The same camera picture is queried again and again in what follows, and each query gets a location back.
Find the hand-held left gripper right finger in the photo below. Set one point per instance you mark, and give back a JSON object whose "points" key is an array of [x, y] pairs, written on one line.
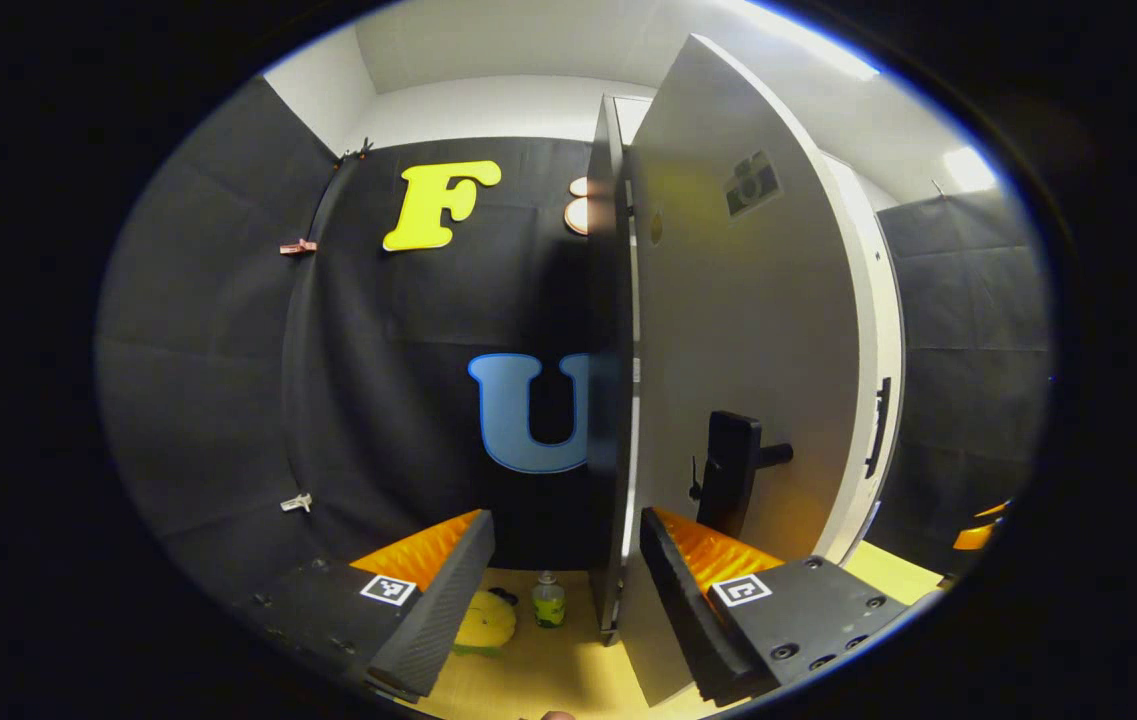
{"points": [[688, 610]]}

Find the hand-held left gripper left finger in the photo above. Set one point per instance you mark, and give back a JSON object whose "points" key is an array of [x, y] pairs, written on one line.
{"points": [[448, 600]]}

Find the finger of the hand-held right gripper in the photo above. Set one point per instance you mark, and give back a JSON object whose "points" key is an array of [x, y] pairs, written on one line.
{"points": [[994, 510], [973, 537]]}

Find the white shoe cabinet door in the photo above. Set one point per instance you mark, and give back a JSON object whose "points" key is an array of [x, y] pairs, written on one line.
{"points": [[873, 300], [728, 320]]}

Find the yellow plush toy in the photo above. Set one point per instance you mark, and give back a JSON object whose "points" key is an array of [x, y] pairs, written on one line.
{"points": [[483, 625]]}

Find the green bottle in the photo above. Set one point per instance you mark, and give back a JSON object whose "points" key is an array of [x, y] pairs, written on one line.
{"points": [[549, 605]]}

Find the black backdrop cloth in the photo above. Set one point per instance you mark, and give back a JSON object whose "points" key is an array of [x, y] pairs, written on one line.
{"points": [[378, 330], [978, 350]]}

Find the white cloth clip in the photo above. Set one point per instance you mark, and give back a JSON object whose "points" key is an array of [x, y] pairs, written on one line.
{"points": [[296, 503]]}

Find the small ceiling light panel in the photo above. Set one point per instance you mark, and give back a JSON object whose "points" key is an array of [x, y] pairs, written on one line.
{"points": [[970, 170]]}

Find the red cloth clip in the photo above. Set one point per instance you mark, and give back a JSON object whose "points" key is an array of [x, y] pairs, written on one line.
{"points": [[298, 247]]}

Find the black cloth clip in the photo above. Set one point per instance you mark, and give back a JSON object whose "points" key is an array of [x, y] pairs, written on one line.
{"points": [[353, 153]]}

